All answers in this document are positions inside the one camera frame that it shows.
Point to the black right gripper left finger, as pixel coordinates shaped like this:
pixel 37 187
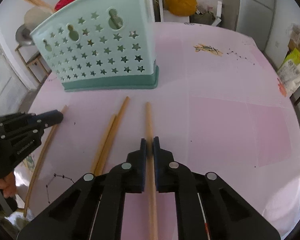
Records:
pixel 92 208

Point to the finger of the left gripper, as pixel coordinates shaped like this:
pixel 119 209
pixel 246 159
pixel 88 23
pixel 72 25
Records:
pixel 46 119

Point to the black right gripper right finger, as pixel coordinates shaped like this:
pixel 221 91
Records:
pixel 206 206

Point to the mint green utensil caddy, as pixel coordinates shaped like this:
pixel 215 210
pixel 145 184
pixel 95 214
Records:
pixel 100 44

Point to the left hand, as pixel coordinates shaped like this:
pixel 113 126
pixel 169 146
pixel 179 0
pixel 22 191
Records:
pixel 8 186

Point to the wooden chopstick beside it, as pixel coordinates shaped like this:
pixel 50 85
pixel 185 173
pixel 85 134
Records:
pixel 102 144

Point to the wooden chopstick on table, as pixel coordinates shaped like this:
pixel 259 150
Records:
pixel 109 142

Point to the wooden chair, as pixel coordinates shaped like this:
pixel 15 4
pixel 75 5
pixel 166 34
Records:
pixel 35 61

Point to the metal spatula blade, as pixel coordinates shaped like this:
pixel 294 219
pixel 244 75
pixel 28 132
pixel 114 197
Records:
pixel 22 36

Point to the white ladle spoon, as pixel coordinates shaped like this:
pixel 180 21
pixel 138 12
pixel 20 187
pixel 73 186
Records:
pixel 35 16

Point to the white rice sack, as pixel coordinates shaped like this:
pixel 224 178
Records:
pixel 289 73

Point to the yellow plastic bag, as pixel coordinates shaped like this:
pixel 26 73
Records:
pixel 182 8

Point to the grey refrigerator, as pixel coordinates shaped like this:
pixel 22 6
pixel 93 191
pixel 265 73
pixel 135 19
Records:
pixel 253 18

